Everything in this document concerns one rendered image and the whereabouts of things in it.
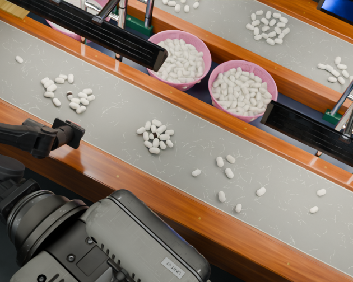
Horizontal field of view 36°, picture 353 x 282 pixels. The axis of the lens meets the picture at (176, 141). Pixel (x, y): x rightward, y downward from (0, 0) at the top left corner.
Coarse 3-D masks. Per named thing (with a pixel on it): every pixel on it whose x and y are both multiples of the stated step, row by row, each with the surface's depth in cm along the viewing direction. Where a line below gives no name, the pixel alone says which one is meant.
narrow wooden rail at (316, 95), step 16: (128, 0) 219; (144, 16) 219; (160, 16) 217; (192, 32) 215; (208, 32) 216; (208, 48) 216; (224, 48) 213; (240, 48) 215; (272, 64) 213; (288, 80) 210; (304, 80) 211; (288, 96) 217; (304, 96) 213; (320, 96) 209; (336, 96) 209
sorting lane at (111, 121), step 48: (0, 48) 201; (48, 48) 204; (0, 96) 190; (96, 96) 196; (144, 96) 199; (96, 144) 186; (192, 144) 191; (240, 144) 194; (192, 192) 182; (240, 192) 184; (288, 192) 187; (336, 192) 190; (288, 240) 178; (336, 240) 180
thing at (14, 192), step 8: (0, 184) 106; (8, 184) 106; (16, 184) 107; (24, 184) 102; (32, 184) 102; (0, 192) 105; (8, 192) 103; (16, 192) 100; (24, 192) 101; (0, 200) 103; (8, 200) 99; (16, 200) 100; (0, 208) 99; (8, 208) 100; (0, 216) 103
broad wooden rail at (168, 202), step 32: (32, 160) 187; (64, 160) 178; (96, 160) 180; (96, 192) 184; (160, 192) 177; (192, 224) 173; (224, 224) 175; (224, 256) 177; (256, 256) 171; (288, 256) 172
